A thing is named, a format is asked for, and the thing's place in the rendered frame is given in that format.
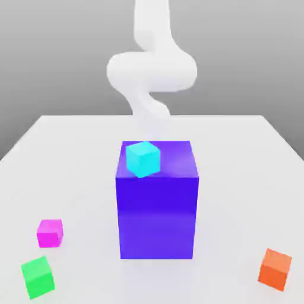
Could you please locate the small cyan cube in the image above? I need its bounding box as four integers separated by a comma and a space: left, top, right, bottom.
125, 141, 162, 179

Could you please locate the small magenta cube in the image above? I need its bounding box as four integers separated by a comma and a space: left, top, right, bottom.
36, 218, 64, 248

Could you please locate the small green cube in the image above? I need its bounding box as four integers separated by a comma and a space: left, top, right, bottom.
20, 255, 56, 300

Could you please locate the small orange cube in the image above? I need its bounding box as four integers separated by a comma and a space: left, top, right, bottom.
258, 248, 293, 292

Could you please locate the large purple box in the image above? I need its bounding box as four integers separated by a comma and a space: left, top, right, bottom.
115, 140, 200, 260

